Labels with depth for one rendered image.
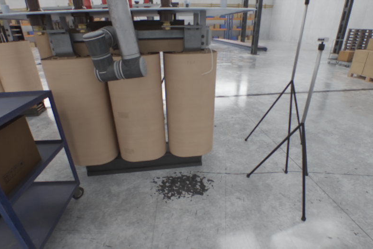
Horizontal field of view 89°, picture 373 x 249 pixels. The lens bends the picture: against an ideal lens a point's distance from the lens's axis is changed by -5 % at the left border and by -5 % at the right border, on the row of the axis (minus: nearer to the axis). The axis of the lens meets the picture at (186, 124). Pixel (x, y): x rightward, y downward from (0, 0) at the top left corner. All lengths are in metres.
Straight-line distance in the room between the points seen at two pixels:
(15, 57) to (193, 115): 2.85
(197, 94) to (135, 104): 0.48
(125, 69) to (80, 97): 0.59
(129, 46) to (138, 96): 0.52
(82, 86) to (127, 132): 0.47
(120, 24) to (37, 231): 1.33
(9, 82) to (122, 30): 2.89
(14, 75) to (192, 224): 3.20
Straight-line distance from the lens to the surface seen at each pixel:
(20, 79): 3.79
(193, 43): 1.53
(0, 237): 1.77
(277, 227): 1.66
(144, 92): 1.53
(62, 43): 1.63
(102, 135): 1.75
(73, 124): 1.74
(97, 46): 1.15
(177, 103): 1.58
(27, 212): 1.84
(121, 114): 1.62
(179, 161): 2.00
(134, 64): 1.12
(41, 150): 1.68
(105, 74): 1.19
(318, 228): 1.78
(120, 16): 1.11
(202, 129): 1.70
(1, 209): 1.27
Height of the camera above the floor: 1.25
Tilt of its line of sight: 26 degrees down
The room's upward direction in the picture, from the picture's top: 1 degrees counter-clockwise
